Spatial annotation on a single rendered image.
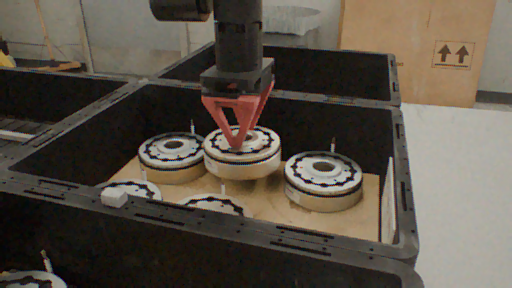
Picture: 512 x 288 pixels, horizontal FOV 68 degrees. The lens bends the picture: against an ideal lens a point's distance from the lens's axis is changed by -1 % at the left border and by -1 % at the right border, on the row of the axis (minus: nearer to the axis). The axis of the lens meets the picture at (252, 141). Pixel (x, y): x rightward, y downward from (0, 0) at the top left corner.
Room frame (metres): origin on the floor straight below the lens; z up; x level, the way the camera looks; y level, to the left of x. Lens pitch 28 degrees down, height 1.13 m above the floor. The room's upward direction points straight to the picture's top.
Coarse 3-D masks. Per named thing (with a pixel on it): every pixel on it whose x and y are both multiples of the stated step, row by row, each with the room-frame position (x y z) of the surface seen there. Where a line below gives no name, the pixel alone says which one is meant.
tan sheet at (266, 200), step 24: (168, 192) 0.42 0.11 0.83; (192, 192) 0.42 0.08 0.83; (216, 192) 0.42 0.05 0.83; (240, 192) 0.42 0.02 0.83; (264, 192) 0.42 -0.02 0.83; (264, 216) 0.37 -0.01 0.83; (288, 216) 0.37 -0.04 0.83; (312, 216) 0.37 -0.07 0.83; (336, 216) 0.37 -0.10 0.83; (360, 216) 0.37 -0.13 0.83
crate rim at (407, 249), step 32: (128, 96) 0.53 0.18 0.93; (288, 96) 0.52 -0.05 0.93; (64, 128) 0.41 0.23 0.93; (64, 192) 0.28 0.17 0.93; (96, 192) 0.28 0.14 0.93; (224, 224) 0.24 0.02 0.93; (256, 224) 0.24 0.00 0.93; (416, 224) 0.24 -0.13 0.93; (384, 256) 0.20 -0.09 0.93; (416, 256) 0.20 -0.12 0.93
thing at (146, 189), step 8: (104, 184) 0.39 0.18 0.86; (112, 184) 0.40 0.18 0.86; (120, 184) 0.40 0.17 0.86; (128, 184) 0.40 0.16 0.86; (136, 184) 0.40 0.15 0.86; (144, 184) 0.39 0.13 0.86; (152, 184) 0.39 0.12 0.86; (144, 192) 0.38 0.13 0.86; (152, 192) 0.38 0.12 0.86; (160, 192) 0.38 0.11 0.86
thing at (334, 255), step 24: (0, 192) 0.28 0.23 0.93; (24, 192) 0.28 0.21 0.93; (48, 192) 0.28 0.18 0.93; (96, 216) 0.25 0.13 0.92; (120, 216) 0.25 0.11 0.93; (144, 216) 0.25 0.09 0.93; (168, 216) 0.25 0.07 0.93; (216, 240) 0.22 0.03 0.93; (240, 240) 0.22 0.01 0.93; (264, 240) 0.22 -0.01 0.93; (288, 240) 0.22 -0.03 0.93; (336, 264) 0.20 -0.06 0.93; (360, 264) 0.19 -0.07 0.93; (384, 264) 0.19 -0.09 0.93
